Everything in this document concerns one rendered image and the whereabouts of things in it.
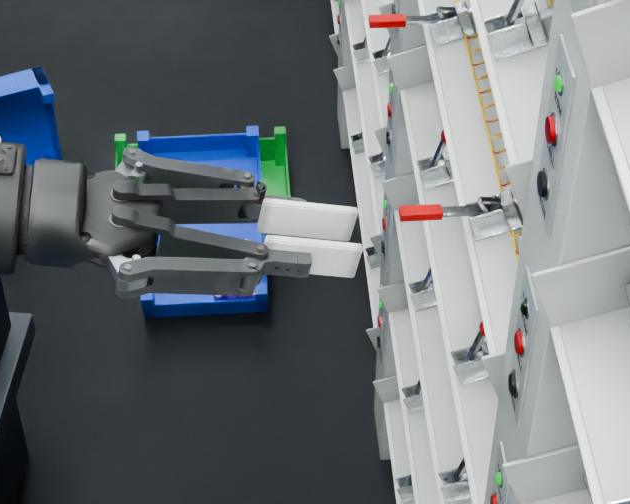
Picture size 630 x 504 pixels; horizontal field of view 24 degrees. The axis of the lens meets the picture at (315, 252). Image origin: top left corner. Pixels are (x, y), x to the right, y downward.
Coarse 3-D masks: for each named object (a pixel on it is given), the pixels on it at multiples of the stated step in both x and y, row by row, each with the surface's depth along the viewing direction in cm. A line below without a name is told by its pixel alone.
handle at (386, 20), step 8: (376, 16) 139; (384, 16) 139; (392, 16) 139; (400, 16) 139; (408, 16) 139; (416, 16) 139; (424, 16) 139; (432, 16) 139; (440, 16) 139; (376, 24) 139; (384, 24) 139; (392, 24) 139; (400, 24) 139; (408, 24) 139; (416, 24) 139
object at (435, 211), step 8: (400, 208) 120; (408, 208) 120; (416, 208) 120; (424, 208) 120; (432, 208) 120; (440, 208) 120; (448, 208) 120; (456, 208) 120; (464, 208) 120; (472, 208) 120; (480, 208) 121; (400, 216) 120; (408, 216) 120; (416, 216) 120; (424, 216) 120; (432, 216) 120; (440, 216) 120; (448, 216) 120; (456, 216) 120
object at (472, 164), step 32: (448, 0) 144; (448, 64) 138; (448, 96) 135; (448, 128) 132; (480, 128) 130; (480, 160) 128; (480, 192) 125; (512, 192) 124; (480, 256) 120; (512, 256) 119; (480, 288) 118; (512, 288) 116
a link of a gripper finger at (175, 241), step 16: (128, 208) 101; (128, 224) 101; (144, 224) 101; (160, 224) 101; (160, 240) 101; (176, 240) 101; (192, 240) 101; (208, 240) 102; (224, 240) 102; (240, 240) 102; (144, 256) 103; (160, 256) 103; (176, 256) 102; (192, 256) 102; (208, 256) 102; (224, 256) 102; (240, 256) 102; (256, 256) 102
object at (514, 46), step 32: (480, 0) 113; (512, 0) 112; (544, 0) 110; (480, 32) 111; (512, 32) 106; (544, 32) 108; (512, 64) 107; (544, 64) 106; (512, 96) 105; (512, 128) 103; (512, 160) 100
